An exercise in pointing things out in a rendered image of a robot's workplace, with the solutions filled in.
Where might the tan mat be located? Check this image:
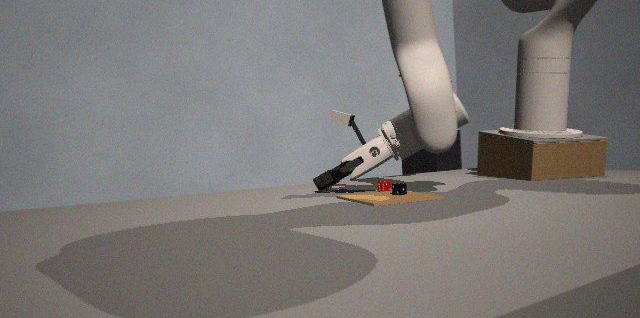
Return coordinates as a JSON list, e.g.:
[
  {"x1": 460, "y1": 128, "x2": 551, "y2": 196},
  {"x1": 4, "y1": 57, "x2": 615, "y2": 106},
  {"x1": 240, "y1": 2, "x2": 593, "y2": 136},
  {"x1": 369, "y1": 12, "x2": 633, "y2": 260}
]
[{"x1": 336, "y1": 191, "x2": 444, "y2": 206}]

